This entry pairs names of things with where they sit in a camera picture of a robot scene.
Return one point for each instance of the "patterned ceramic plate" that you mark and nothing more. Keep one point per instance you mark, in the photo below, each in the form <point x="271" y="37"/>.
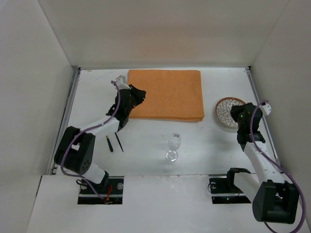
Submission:
<point x="223" y="108"/>

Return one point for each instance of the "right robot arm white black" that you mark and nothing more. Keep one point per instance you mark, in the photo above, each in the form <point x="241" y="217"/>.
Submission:
<point x="273" y="198"/>

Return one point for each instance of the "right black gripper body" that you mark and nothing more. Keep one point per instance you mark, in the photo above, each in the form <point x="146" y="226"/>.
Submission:
<point x="240" y="111"/>

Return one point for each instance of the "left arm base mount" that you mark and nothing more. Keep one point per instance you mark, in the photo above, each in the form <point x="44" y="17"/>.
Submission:
<point x="111" y="193"/>

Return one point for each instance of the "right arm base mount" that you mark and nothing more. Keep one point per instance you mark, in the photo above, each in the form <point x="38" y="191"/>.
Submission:
<point x="223" y="190"/>

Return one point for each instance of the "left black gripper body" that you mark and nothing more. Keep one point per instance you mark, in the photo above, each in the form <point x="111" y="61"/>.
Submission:
<point x="135" y="94"/>

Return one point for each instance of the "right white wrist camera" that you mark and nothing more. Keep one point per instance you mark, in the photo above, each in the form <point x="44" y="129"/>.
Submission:
<point x="266" y="108"/>

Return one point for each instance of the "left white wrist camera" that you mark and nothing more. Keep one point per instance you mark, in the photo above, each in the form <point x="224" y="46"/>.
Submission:
<point x="121" y="82"/>

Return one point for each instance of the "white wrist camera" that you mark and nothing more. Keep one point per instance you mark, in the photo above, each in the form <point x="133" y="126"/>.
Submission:
<point x="266" y="108"/>
<point x="121" y="82"/>

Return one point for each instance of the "orange cloth placemat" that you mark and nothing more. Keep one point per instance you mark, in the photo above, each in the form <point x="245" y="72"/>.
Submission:
<point x="170" y="94"/>

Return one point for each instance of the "gold fork black handle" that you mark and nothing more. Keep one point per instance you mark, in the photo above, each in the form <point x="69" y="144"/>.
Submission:
<point x="109" y="144"/>

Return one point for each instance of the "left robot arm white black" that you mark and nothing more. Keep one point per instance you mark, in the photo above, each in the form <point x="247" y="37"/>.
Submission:
<point x="75" y="152"/>

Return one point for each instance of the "clear wine glass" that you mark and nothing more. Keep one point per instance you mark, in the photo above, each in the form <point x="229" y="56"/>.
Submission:
<point x="174" y="143"/>

